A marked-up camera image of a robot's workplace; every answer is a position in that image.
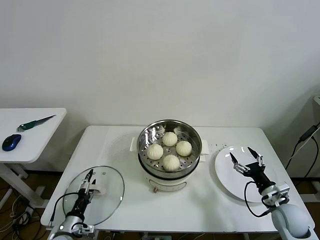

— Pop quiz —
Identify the blue black computer mouse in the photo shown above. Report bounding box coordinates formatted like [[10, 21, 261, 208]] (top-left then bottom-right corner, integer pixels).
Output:
[[1, 133, 23, 152]]

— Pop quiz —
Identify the glass lid with cream handle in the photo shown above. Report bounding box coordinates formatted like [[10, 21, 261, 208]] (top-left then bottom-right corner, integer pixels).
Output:
[[62, 164, 126, 227]]

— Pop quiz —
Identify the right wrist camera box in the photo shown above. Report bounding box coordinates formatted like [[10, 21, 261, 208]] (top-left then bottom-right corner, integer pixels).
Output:
[[261, 183, 291, 208]]

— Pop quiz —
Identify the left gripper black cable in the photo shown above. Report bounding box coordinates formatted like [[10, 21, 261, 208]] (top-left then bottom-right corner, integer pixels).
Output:
[[49, 191, 82, 225]]

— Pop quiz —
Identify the white power strip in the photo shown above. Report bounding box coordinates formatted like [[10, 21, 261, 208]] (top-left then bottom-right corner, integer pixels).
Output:
[[11, 206, 35, 225], [142, 233, 174, 240]]

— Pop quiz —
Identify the white side table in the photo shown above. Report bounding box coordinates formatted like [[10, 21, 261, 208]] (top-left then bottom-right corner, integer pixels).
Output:
[[0, 107, 68, 210]]

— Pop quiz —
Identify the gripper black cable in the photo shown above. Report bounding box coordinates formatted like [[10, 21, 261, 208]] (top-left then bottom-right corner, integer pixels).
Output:
[[49, 191, 82, 225], [243, 181, 273, 219]]

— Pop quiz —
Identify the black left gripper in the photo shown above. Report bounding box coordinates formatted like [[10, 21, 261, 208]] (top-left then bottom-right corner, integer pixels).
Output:
[[66, 168, 98, 219]]

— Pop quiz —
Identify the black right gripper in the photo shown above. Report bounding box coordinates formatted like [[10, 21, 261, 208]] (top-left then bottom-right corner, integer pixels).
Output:
[[229, 146, 275, 193]]

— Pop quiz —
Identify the white round plate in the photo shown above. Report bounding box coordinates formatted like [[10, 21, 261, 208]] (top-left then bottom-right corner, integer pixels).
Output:
[[214, 145, 280, 204]]

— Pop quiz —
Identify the green handled knife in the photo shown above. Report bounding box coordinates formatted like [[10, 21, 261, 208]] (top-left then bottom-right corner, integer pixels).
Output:
[[16, 114, 57, 133]]

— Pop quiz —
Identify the stainless steel steamer basket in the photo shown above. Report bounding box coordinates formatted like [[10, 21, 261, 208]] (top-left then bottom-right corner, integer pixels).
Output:
[[129, 119, 210, 176]]

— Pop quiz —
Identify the black power adapter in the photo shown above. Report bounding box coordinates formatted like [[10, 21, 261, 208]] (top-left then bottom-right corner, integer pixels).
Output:
[[299, 125, 319, 142]]

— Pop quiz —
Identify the white electric cooker base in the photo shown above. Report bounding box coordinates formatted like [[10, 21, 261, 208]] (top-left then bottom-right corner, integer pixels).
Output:
[[138, 152, 210, 194]]

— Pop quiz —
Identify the white steamed baozi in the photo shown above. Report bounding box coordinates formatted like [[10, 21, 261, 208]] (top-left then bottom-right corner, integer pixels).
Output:
[[146, 143, 165, 161], [175, 140, 193, 157], [162, 131, 178, 147], [162, 154, 181, 172]]

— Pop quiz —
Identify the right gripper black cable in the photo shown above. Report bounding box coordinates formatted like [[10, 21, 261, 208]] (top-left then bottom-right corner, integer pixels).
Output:
[[243, 181, 273, 219]]

